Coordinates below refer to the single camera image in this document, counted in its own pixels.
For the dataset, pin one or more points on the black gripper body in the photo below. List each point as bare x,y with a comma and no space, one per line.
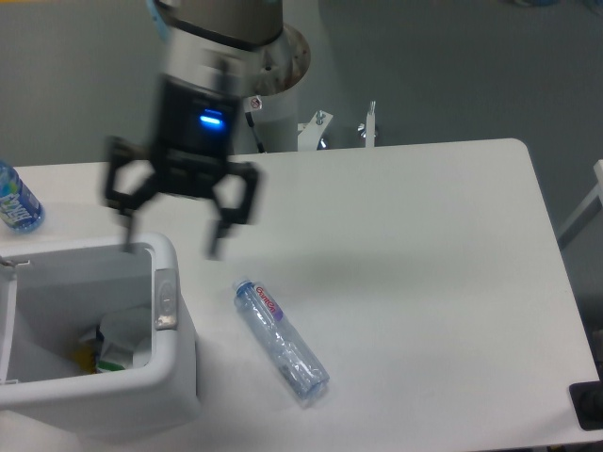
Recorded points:
193,137

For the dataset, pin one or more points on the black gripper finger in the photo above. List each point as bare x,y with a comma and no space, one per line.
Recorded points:
250,174
121,153

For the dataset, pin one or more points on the white paper carton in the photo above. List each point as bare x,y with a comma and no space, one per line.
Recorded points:
127,340

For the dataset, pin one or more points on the clear plastic water bottle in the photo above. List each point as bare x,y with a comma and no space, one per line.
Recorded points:
295,361

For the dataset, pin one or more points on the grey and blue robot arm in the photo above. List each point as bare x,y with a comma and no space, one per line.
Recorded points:
213,67

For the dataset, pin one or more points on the white plastic trash can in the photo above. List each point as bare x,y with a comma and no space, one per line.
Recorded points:
52,293

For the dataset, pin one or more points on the trash inside the can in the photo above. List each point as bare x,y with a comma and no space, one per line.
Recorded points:
87,352

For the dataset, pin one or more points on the blue labelled drink bottle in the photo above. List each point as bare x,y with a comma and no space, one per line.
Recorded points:
21,211

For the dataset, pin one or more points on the black clamp at table edge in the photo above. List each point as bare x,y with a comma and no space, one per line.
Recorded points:
587,401

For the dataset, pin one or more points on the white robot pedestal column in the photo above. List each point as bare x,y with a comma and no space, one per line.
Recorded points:
285,64

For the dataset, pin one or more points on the white metal base frame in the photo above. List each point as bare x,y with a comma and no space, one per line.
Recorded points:
323,132

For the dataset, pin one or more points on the white frame at right edge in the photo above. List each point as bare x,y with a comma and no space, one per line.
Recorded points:
584,213

